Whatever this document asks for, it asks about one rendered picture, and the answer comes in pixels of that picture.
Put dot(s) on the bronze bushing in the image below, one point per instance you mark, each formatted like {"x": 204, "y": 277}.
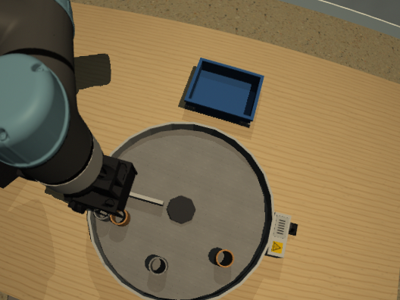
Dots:
{"x": 124, "y": 223}
{"x": 230, "y": 254}

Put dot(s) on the blue rectangular crate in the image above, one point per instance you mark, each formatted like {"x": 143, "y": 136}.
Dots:
{"x": 224, "y": 86}

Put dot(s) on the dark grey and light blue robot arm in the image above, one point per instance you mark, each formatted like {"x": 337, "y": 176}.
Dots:
{"x": 41, "y": 131}

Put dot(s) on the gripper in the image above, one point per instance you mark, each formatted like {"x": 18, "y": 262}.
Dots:
{"x": 100, "y": 194}

